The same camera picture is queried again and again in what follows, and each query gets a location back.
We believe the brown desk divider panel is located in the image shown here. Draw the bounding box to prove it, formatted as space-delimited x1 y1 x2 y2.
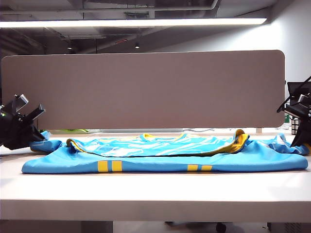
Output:
1 50 286 131

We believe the long ceiling light strip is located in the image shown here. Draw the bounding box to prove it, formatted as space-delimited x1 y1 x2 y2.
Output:
0 17 268 29

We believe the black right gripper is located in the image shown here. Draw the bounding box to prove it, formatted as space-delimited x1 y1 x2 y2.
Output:
276 104 311 148

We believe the black chair base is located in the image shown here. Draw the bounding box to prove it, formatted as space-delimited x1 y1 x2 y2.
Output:
165 220 226 233

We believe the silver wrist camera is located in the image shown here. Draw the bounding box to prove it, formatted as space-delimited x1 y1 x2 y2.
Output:
11 94 30 114
297 94 311 106

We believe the black office chair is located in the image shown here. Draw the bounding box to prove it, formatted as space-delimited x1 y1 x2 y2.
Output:
287 82 311 107

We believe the blue white soccer jersey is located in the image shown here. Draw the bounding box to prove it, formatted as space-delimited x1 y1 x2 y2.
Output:
21 129 311 174

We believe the Rubik's cube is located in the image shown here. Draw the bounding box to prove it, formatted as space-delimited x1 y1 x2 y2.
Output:
290 117 300 134

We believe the clear bottle green label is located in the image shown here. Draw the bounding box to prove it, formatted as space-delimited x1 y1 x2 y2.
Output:
283 81 292 131

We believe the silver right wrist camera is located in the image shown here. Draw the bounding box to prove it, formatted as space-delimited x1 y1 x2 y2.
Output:
297 94 311 106

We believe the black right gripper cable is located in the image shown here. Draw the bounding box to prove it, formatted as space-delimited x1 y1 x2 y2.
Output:
276 75 311 113

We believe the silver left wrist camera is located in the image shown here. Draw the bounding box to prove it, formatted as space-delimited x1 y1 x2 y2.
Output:
11 94 30 114

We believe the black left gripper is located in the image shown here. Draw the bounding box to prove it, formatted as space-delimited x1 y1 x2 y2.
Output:
0 103 47 150

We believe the white divider bottom rail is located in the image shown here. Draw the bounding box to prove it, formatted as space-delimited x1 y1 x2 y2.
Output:
100 128 186 133

